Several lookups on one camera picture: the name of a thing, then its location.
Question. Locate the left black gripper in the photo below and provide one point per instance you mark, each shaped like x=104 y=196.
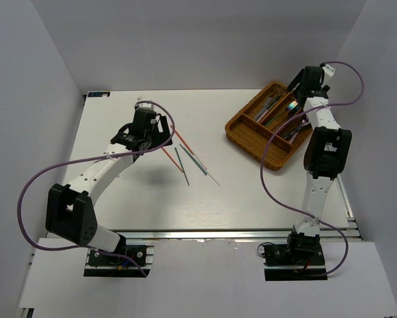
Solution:
x=162 y=136

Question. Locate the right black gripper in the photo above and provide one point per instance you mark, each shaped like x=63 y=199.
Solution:
x=297 y=79

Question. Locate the iridescent rainbow fork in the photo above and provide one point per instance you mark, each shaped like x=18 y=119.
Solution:
x=293 y=106

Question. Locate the silver patterned table knife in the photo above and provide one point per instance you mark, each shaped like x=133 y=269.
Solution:
x=271 y=101

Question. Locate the silver spoon pink handle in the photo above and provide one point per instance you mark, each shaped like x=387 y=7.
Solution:
x=290 y=134

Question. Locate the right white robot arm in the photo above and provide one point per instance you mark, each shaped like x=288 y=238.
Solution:
x=327 y=150

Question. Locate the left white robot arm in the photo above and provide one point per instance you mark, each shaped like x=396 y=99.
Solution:
x=70 y=212

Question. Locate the orange chopstick left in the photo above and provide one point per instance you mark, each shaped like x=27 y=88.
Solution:
x=172 y=160

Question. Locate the orange white chopstick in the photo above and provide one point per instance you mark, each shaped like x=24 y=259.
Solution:
x=187 y=146

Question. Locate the teal chopstick right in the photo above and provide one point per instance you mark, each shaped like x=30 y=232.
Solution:
x=194 y=160

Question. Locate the teal chopstick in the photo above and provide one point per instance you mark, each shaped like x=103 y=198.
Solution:
x=194 y=160
x=181 y=165

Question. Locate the teal chopstick left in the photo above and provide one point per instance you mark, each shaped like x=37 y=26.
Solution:
x=181 y=165

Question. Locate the blue label sticker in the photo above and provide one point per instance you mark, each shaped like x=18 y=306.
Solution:
x=98 y=94

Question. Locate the orange wicker cutlery tray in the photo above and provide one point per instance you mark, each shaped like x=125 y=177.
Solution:
x=252 y=137

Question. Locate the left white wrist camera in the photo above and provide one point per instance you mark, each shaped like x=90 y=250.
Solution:
x=139 y=105

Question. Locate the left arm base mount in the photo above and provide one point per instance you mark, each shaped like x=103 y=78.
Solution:
x=134 y=261

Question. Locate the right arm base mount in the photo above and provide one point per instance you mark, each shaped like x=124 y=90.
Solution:
x=300 y=259

